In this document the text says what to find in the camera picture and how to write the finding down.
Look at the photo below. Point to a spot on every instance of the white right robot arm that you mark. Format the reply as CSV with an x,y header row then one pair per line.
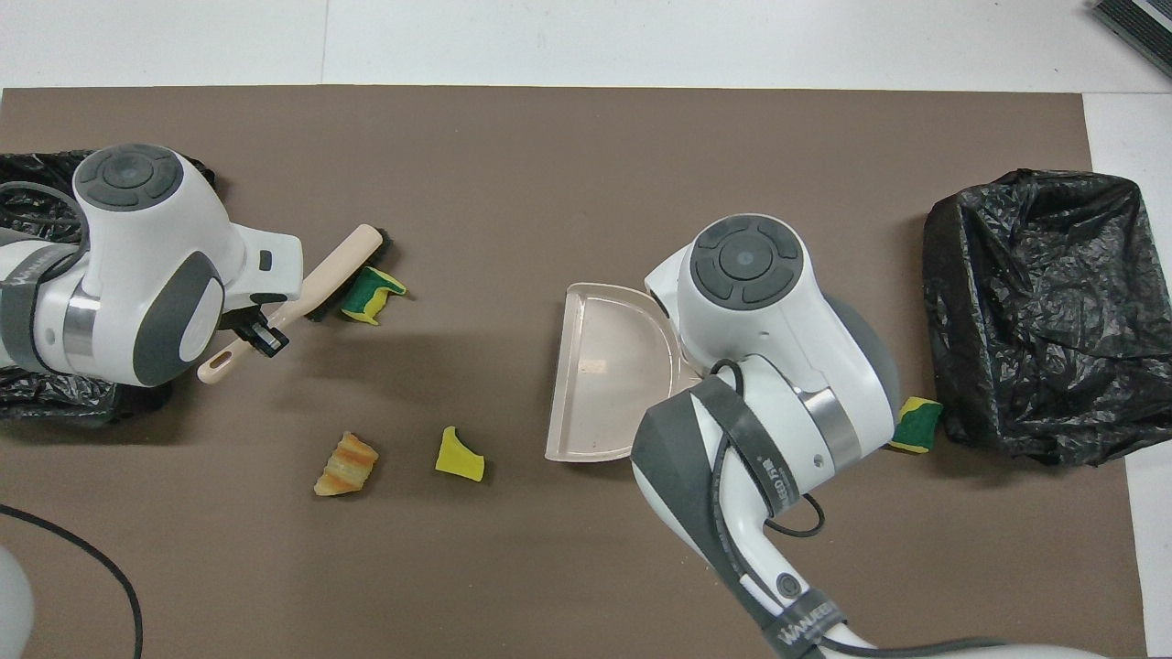
x,y
778,348

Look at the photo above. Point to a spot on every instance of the green and yellow sponge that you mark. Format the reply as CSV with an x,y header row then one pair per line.
x,y
366,307
917,426

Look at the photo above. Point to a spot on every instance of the beige hand brush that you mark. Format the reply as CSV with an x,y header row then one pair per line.
x,y
339,265

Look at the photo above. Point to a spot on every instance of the brown table mat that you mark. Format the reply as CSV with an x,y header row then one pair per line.
x,y
549,165

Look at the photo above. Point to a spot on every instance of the small yellow sponge piece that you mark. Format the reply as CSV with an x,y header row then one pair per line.
x,y
460,456

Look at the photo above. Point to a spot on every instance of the beige plastic dustpan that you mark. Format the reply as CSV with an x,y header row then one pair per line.
x,y
604,366

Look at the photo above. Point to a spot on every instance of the pale toy bread piece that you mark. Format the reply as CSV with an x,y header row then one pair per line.
x,y
346,465

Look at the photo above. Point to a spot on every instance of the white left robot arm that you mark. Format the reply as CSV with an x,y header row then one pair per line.
x,y
137,256

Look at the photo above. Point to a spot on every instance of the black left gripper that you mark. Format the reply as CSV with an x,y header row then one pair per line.
x,y
249,316

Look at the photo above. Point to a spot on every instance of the bin with black bag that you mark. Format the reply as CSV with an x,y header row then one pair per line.
x,y
37,403
1035,302

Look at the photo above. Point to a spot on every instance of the dark ribbed device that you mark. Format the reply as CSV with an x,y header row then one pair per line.
x,y
1144,20

